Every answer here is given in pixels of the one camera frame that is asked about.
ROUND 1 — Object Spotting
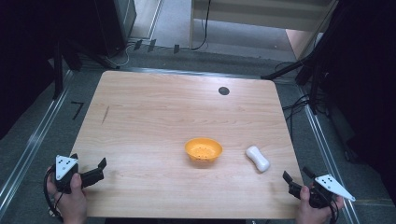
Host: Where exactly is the black metal stand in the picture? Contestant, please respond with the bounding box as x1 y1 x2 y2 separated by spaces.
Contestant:
50 40 83 101
261 46 328 116

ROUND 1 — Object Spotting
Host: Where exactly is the white floor cable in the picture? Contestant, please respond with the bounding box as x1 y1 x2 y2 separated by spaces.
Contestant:
106 42 134 69

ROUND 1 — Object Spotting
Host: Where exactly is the person's right hand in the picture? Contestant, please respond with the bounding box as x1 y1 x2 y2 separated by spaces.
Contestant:
295 185 346 224

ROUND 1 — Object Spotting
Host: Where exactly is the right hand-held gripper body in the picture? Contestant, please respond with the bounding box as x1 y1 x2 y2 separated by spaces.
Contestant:
308 174 357 209

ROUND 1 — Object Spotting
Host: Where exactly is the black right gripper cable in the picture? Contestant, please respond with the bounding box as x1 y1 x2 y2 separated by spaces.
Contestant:
328 197 341 224

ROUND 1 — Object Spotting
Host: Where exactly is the black cabinet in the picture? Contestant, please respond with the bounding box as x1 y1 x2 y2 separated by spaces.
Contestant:
92 0 138 58

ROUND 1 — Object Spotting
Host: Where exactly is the person's left hand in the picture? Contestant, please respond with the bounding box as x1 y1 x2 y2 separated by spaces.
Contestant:
46 167 89 224

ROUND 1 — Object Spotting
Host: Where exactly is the white bone-shaped bottle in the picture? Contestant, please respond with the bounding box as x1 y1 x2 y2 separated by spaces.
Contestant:
245 145 271 174

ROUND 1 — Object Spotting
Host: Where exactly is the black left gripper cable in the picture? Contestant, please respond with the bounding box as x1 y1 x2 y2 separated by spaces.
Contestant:
42 169 64 223

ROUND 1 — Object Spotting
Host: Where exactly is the metal floor rail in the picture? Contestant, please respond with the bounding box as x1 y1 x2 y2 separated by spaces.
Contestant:
297 85 361 224
0 69 75 216
120 66 264 80

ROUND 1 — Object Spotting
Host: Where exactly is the orange perforated bowl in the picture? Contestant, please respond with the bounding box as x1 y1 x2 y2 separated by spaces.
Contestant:
183 137 224 163

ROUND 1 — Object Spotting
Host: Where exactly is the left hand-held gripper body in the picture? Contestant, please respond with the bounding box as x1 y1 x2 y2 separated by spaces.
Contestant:
53 153 82 194

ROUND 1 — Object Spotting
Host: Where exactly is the black floor cables bundle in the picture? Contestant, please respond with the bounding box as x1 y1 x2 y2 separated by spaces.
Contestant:
281 92 331 132

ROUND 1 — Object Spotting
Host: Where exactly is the white shelf unit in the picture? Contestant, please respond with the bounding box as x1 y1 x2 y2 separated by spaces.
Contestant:
188 0 339 52

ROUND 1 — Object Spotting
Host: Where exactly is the black hanging cable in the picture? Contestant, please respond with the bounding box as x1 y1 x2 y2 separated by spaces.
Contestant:
190 0 213 51

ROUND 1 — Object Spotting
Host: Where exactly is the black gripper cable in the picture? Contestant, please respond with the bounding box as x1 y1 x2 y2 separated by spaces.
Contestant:
42 169 64 223
328 197 341 224

